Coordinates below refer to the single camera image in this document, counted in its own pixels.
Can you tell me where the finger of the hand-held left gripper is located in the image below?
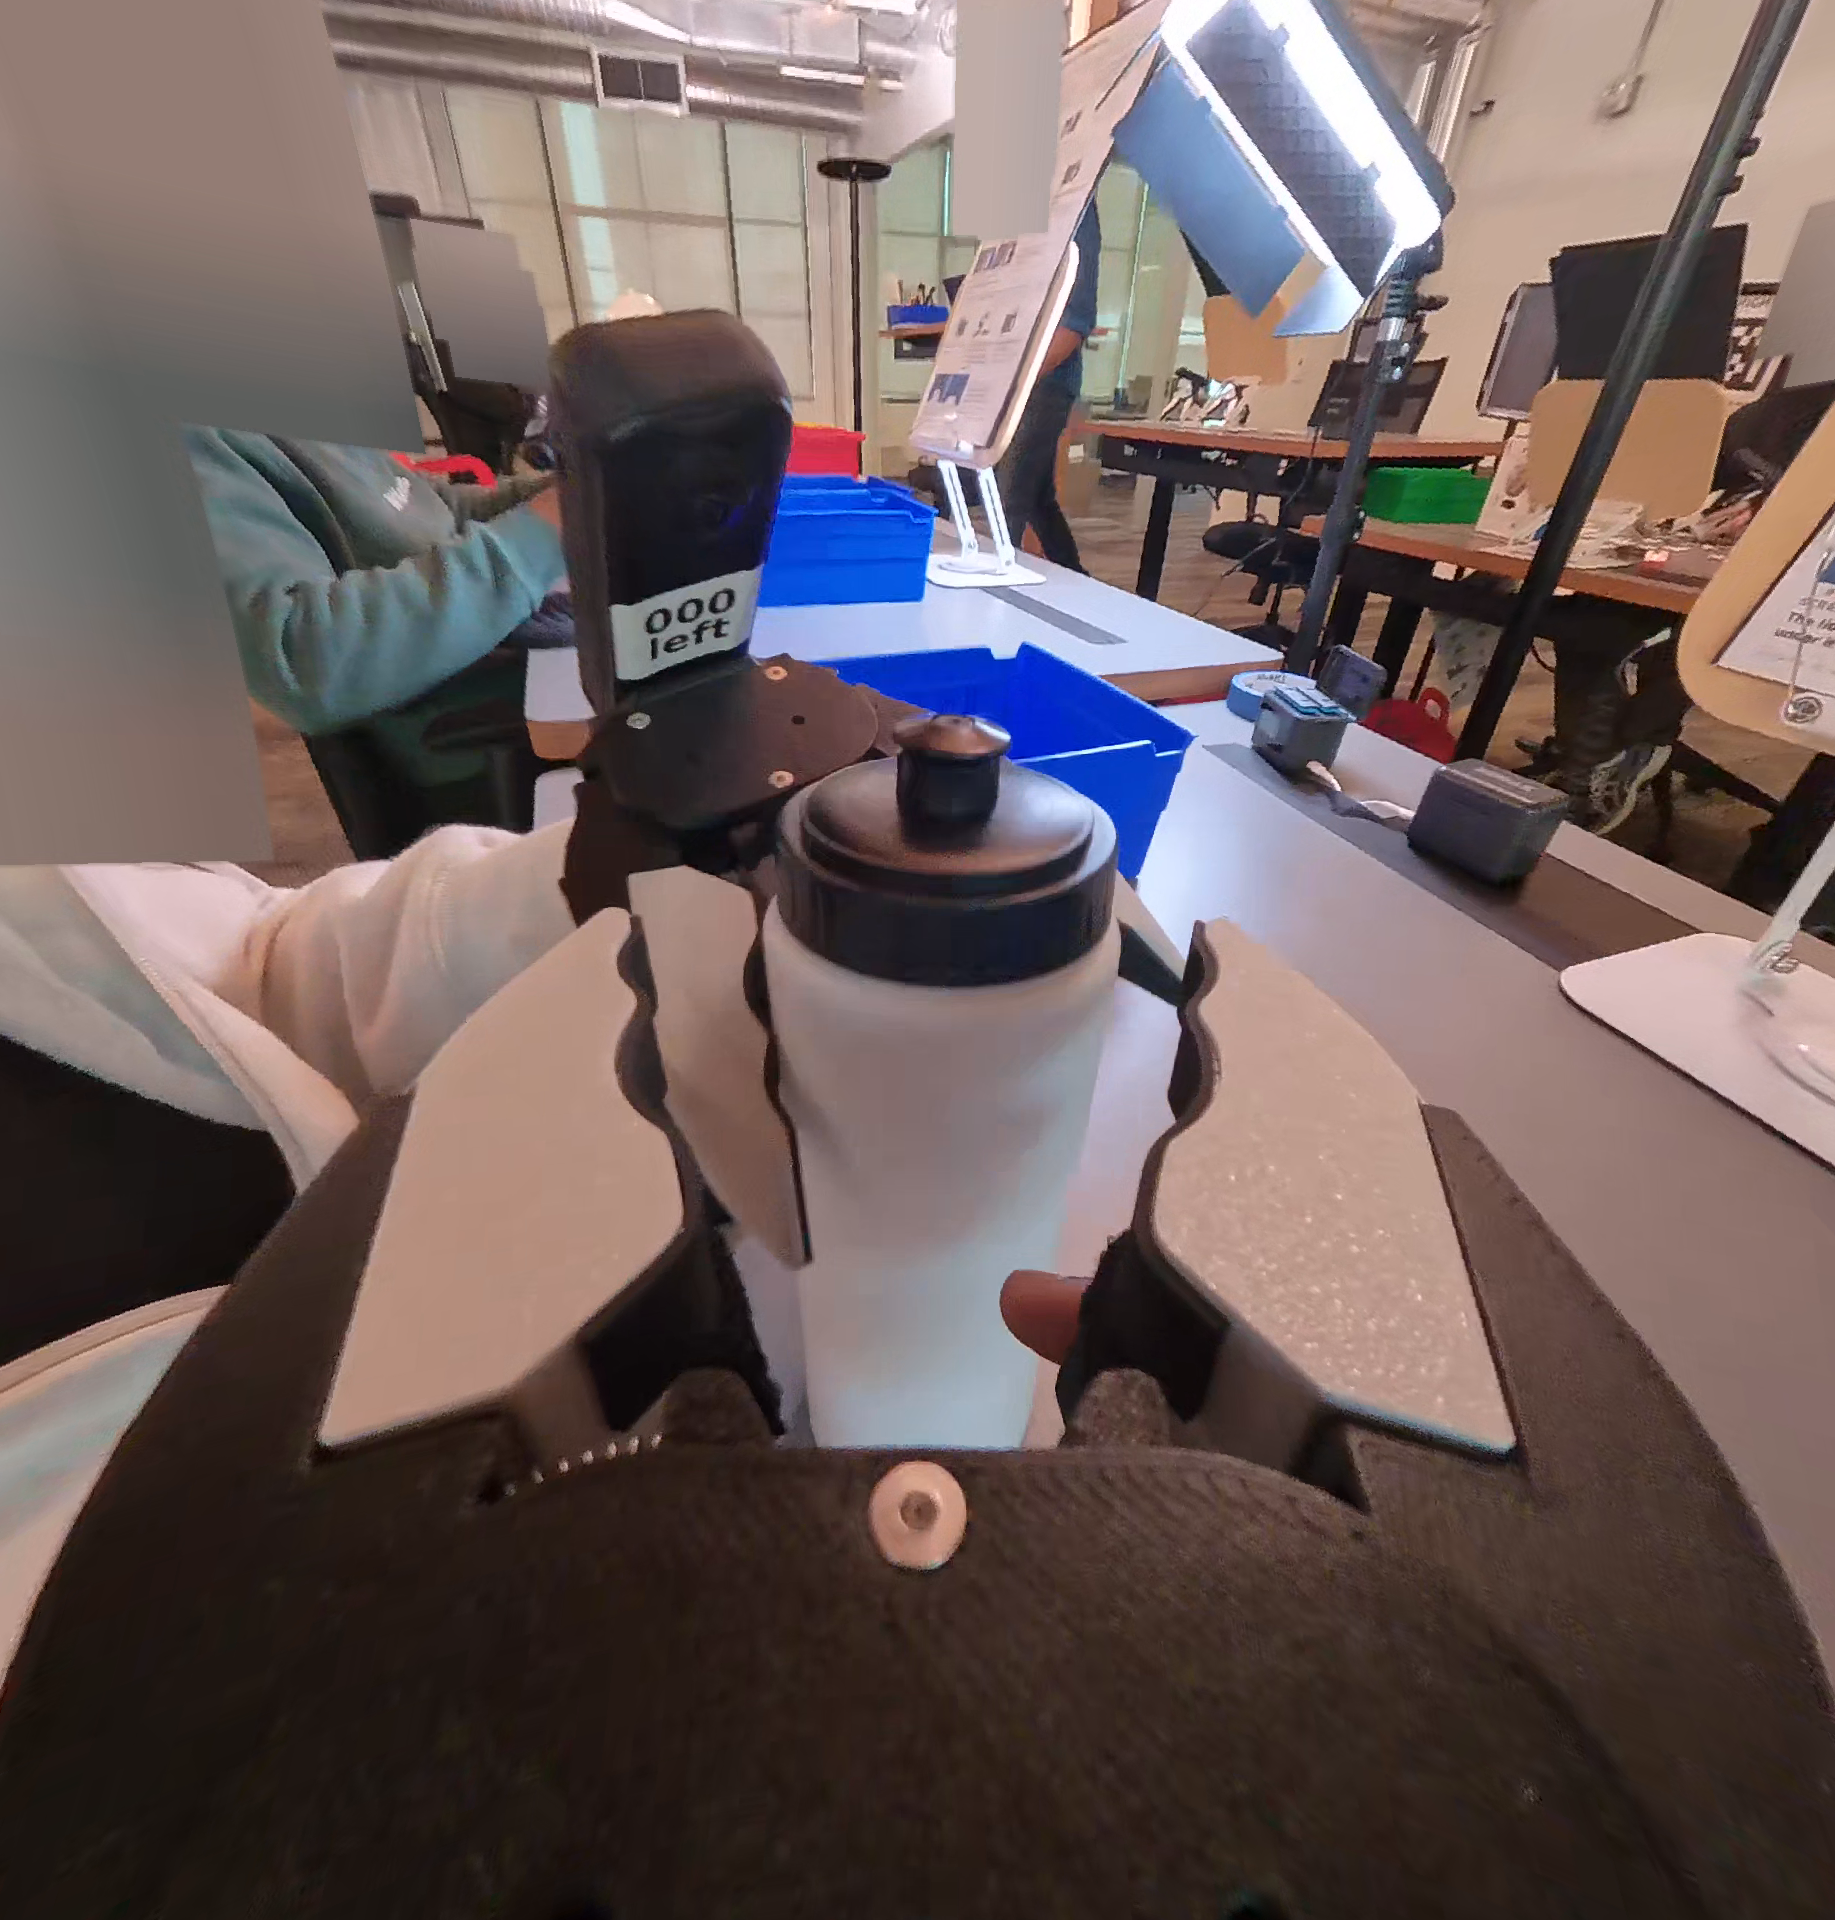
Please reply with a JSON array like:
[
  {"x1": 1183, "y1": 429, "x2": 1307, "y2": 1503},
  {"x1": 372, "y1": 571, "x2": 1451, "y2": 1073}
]
[
  {"x1": 1111, "y1": 922, "x2": 1191, "y2": 1195},
  {"x1": 624, "y1": 867, "x2": 813, "y2": 1271}
]

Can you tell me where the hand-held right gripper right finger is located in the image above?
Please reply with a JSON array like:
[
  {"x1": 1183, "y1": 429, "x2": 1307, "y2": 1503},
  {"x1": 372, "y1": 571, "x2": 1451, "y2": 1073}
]
[{"x1": 1131, "y1": 919, "x2": 1521, "y2": 1470}]

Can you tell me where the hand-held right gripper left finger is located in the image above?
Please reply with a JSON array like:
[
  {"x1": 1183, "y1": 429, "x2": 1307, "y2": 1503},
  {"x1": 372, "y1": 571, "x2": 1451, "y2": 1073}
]
[{"x1": 314, "y1": 908, "x2": 706, "y2": 1470}]

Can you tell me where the white plastic bottle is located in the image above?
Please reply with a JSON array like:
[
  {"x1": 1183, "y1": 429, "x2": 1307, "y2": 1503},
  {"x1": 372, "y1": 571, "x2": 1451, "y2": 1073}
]
[{"x1": 759, "y1": 901, "x2": 1125, "y2": 1450}]

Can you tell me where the blue plastic bin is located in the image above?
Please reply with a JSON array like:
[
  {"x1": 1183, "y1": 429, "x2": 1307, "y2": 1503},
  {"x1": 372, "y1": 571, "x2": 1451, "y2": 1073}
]
[
  {"x1": 759, "y1": 481, "x2": 937, "y2": 610},
  {"x1": 819, "y1": 644, "x2": 1195, "y2": 883}
]

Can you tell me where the person's right hand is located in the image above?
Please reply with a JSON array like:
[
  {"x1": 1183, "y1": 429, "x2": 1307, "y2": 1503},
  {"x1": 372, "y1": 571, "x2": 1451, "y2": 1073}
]
[{"x1": 999, "y1": 1271, "x2": 1093, "y2": 1365}]

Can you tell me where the dark battery charger case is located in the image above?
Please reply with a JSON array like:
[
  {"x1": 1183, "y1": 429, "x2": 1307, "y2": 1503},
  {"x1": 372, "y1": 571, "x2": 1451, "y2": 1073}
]
[{"x1": 1251, "y1": 687, "x2": 1357, "y2": 774}]

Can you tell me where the dark cloth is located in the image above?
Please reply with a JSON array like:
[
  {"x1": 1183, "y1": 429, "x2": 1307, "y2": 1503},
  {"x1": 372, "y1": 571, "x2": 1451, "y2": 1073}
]
[{"x1": 0, "y1": 1020, "x2": 296, "y2": 1390}]

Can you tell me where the instruction sign on white stand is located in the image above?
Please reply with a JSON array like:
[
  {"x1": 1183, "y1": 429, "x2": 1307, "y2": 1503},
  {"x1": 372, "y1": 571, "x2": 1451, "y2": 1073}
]
[{"x1": 1559, "y1": 374, "x2": 1835, "y2": 1195}]

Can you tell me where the dark grey box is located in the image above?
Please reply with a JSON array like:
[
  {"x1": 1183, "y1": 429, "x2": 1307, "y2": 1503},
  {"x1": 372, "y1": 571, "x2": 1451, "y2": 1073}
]
[{"x1": 1407, "y1": 760, "x2": 1571, "y2": 889}]

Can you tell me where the black office chair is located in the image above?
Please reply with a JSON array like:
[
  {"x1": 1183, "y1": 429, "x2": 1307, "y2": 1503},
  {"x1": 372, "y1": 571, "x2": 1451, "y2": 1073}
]
[{"x1": 1201, "y1": 523, "x2": 1315, "y2": 607}]

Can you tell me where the wooden workshop desk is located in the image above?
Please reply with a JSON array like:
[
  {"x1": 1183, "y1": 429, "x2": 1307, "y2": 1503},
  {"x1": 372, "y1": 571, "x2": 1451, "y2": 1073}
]
[{"x1": 1299, "y1": 517, "x2": 1721, "y2": 709}]

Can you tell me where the black light stand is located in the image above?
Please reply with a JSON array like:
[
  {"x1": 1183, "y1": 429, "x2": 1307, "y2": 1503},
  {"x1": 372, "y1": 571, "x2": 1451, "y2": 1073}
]
[{"x1": 1283, "y1": 240, "x2": 1451, "y2": 678}]

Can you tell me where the wooden top office desk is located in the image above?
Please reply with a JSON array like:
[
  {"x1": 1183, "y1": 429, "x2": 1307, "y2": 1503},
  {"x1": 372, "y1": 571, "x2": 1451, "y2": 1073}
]
[{"x1": 1073, "y1": 420, "x2": 1503, "y2": 602}]

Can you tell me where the green plastic bin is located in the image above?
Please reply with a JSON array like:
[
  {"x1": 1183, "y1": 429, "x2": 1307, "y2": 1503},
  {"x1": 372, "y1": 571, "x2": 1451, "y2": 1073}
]
[{"x1": 1367, "y1": 468, "x2": 1491, "y2": 528}]

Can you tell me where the white panel studio light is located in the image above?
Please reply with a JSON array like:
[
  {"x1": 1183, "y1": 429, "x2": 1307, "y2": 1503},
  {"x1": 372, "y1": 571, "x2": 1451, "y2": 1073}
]
[{"x1": 1111, "y1": 0, "x2": 1459, "y2": 340}]

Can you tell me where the black tripod stand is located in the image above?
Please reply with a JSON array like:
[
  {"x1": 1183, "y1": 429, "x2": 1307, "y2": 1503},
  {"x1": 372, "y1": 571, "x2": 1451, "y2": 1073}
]
[{"x1": 1457, "y1": 0, "x2": 1819, "y2": 760}]

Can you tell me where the printed instruction sheet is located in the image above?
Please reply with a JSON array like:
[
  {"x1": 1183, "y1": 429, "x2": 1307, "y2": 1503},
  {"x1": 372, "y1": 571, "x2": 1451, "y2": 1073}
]
[{"x1": 1719, "y1": 464, "x2": 1835, "y2": 688}]

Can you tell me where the grey framed tablet screen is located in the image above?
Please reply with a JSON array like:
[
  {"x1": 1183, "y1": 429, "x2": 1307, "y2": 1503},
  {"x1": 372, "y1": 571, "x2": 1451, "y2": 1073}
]
[{"x1": 1475, "y1": 283, "x2": 1561, "y2": 423}]

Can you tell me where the wooden document stand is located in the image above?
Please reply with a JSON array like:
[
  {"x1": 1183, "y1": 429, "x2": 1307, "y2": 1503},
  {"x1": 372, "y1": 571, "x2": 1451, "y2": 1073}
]
[{"x1": 1523, "y1": 379, "x2": 1735, "y2": 520}]

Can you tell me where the black computer monitor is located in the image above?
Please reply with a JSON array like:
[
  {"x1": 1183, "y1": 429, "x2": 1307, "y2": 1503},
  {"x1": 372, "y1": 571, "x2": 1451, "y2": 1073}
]
[{"x1": 1549, "y1": 224, "x2": 1751, "y2": 385}]

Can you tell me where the white cable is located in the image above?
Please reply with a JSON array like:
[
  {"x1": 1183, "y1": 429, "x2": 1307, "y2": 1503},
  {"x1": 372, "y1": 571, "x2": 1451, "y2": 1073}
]
[{"x1": 1307, "y1": 765, "x2": 1417, "y2": 830}]

